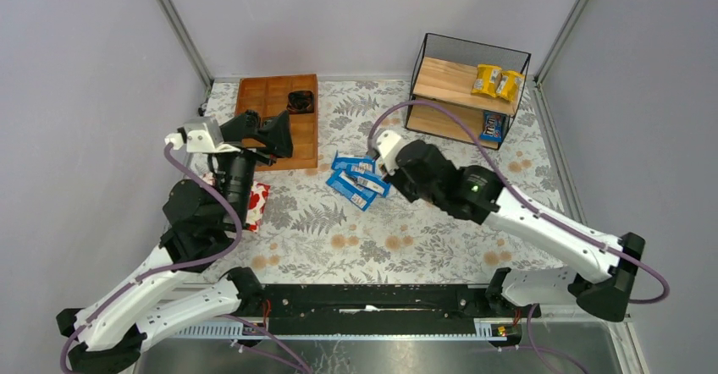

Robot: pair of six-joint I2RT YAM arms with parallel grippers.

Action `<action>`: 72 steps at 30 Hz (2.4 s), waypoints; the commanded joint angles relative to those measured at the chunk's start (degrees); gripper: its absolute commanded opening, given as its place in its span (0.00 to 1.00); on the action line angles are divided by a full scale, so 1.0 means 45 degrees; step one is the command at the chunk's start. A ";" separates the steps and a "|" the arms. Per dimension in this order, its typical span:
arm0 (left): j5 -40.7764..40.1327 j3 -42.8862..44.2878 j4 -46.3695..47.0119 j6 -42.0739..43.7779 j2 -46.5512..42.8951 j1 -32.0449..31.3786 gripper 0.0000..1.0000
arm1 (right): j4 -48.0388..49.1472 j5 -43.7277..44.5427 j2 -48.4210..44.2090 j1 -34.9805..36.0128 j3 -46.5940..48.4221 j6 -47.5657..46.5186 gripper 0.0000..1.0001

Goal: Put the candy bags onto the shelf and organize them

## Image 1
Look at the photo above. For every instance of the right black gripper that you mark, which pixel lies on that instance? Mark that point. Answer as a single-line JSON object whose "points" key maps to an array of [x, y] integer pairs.
{"points": [[404, 166]]}

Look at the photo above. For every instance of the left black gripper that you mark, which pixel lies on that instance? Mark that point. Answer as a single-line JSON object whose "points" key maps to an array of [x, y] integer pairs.
{"points": [[246, 134]]}

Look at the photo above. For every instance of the blue candy bag long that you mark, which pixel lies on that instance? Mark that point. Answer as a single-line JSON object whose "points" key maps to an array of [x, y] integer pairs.
{"points": [[359, 196]]}

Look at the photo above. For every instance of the blue m&m candy bag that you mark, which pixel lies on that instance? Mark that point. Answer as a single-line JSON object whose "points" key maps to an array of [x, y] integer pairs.
{"points": [[493, 127]]}

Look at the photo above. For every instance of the yellow m&m bag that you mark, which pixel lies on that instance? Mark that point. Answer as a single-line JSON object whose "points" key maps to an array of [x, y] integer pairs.
{"points": [[487, 80]]}

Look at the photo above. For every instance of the yellow candy bag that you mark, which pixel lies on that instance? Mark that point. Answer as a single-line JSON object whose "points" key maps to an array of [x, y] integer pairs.
{"points": [[509, 85]]}

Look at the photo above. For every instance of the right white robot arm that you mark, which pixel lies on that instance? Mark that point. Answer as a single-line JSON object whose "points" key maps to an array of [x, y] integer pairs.
{"points": [[596, 275]]}

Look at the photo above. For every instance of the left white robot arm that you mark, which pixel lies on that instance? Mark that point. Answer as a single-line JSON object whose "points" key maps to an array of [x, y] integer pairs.
{"points": [[205, 223]]}

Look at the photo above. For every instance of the blue candy bag top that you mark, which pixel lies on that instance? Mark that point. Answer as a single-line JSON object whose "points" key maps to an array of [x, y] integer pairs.
{"points": [[353, 163]]}

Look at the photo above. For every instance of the orange wooden compartment tray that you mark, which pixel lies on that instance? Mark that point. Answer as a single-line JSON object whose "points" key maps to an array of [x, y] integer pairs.
{"points": [[269, 96]]}

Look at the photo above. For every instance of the black glossy item in tray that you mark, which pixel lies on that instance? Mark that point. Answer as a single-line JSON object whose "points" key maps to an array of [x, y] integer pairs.
{"points": [[301, 102]]}

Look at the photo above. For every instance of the red white patterned cloth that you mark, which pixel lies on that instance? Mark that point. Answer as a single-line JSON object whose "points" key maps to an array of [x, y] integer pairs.
{"points": [[257, 201]]}

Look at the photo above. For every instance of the floral table mat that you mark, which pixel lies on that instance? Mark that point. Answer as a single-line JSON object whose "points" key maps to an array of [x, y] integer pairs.
{"points": [[311, 234]]}

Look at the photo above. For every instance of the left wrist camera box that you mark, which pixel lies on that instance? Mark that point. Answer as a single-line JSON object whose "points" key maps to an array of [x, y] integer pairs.
{"points": [[202, 135]]}

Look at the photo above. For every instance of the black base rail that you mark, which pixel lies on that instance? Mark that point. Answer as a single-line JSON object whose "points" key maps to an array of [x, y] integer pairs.
{"points": [[436, 310]]}

